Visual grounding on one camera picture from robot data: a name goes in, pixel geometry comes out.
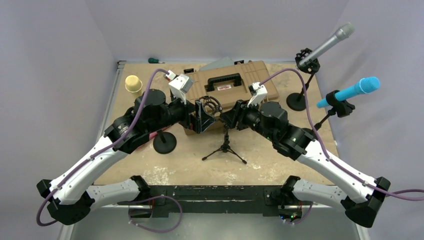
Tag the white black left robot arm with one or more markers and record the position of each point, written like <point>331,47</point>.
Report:
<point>73,195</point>

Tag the silver microphone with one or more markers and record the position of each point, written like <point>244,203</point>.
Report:
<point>342,33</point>

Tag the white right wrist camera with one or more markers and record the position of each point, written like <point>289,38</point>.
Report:
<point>258,94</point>

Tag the blue microphone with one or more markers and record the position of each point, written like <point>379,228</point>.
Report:
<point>364,86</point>

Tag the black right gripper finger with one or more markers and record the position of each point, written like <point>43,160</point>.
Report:
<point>229,117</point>
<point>229,126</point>

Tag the cream yellow microphone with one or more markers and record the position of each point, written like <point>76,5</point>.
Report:
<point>133,84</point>

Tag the pink microphone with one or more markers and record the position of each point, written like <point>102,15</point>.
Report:
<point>152,135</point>

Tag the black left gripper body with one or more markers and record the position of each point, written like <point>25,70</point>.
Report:
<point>187,119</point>

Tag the black stand for cream microphone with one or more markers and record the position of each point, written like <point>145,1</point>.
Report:
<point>164,142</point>

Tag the grey flat sheet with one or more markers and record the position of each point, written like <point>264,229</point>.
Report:
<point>222,62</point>

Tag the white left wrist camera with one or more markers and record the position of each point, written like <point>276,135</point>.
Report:
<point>179,85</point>

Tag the tan plastic tool case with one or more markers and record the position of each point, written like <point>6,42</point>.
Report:
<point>225,85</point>

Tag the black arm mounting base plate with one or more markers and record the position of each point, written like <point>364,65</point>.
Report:
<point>266,200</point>

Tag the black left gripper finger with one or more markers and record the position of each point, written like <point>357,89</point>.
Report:
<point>200,108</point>
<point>203,122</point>

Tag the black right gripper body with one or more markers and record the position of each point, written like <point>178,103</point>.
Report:
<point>249,116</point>

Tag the green screwdriver handle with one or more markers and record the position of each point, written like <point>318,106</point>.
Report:
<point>152,60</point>

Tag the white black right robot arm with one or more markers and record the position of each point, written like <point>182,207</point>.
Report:
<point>354,192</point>

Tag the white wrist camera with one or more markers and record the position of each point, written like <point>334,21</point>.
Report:
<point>179,85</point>
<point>258,94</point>

